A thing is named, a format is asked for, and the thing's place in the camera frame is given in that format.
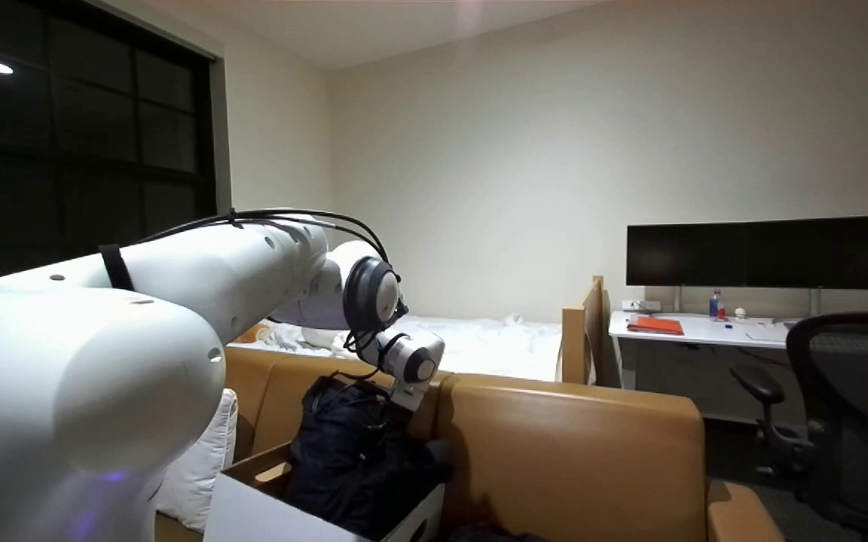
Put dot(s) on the dark blue jacket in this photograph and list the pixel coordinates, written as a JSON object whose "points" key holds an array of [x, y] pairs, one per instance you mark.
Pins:
{"points": [[355, 471]]}

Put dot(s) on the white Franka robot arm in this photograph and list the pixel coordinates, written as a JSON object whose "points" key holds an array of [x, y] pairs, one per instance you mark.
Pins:
{"points": [[84, 401]]}

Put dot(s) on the white cardboard box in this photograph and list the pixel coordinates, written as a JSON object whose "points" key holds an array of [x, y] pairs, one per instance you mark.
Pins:
{"points": [[243, 515]]}

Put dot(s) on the bed with white sheets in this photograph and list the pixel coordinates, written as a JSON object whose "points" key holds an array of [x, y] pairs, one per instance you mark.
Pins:
{"points": [[496, 347]]}

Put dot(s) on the red book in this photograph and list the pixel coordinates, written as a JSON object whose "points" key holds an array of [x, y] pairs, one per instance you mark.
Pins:
{"points": [[656, 327]]}

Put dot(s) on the brown leather sofa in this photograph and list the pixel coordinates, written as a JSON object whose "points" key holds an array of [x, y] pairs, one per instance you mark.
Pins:
{"points": [[574, 454]]}

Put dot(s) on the small blue bottle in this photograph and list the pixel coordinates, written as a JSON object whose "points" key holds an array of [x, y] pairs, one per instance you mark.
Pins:
{"points": [[715, 306]]}

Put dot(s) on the white desk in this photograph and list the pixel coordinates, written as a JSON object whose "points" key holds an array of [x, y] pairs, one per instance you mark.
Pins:
{"points": [[715, 333]]}

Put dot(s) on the white cushion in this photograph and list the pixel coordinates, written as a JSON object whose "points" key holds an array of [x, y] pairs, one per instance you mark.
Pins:
{"points": [[203, 462]]}

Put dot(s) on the wide black monitor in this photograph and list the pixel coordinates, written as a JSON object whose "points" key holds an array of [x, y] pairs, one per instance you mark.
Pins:
{"points": [[768, 250]]}

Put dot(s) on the dark framed window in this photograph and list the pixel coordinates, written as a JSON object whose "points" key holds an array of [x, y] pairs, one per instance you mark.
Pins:
{"points": [[103, 132]]}

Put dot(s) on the black mesh office chair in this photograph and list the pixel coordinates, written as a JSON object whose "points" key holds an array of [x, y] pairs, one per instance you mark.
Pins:
{"points": [[858, 401]]}

